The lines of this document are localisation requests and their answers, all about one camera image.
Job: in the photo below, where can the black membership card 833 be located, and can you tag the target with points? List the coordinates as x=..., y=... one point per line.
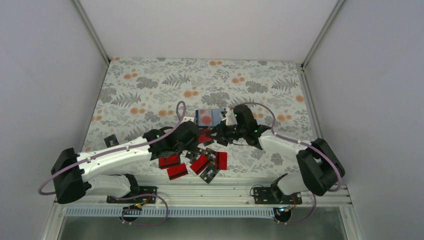
x=209, y=173

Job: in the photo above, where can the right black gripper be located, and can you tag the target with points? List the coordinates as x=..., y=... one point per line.
x=221, y=135

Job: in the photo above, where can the black vip card far left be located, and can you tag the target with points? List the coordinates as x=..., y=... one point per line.
x=111, y=141

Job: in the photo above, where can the aluminium frame rail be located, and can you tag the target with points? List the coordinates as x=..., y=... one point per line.
x=189, y=191

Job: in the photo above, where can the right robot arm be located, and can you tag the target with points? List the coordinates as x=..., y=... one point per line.
x=320, y=171

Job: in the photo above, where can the white slotted cable duct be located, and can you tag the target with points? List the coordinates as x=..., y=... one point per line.
x=172, y=212

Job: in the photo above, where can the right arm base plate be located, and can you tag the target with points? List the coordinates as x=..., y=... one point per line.
x=268, y=196

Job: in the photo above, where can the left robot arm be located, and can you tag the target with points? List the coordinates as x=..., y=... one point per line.
x=78, y=174

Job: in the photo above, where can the floral table mat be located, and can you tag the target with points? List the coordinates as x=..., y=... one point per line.
x=140, y=94

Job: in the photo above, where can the blue leather card holder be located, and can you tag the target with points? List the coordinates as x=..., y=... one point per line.
x=217, y=115

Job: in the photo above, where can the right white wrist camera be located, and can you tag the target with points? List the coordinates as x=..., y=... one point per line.
x=230, y=118

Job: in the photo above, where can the white card with red circle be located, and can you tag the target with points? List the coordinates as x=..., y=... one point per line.
x=204, y=118

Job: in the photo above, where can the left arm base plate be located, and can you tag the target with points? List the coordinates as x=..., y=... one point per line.
x=134, y=198

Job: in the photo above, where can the red card top centre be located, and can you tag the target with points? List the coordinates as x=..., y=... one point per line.
x=203, y=138

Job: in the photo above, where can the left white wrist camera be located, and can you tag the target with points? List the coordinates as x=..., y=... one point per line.
x=188, y=119

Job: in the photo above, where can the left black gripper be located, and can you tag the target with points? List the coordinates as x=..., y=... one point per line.
x=192, y=146

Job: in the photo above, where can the red card pile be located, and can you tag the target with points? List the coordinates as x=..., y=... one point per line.
x=200, y=164

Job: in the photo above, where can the red card right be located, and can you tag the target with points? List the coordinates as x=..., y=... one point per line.
x=221, y=160

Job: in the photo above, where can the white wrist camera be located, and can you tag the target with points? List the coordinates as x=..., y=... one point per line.
x=188, y=119
x=230, y=118

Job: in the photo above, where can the red card bottom edge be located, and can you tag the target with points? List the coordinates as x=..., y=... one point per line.
x=177, y=171

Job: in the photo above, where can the red card bottom left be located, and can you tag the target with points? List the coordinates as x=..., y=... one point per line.
x=168, y=162

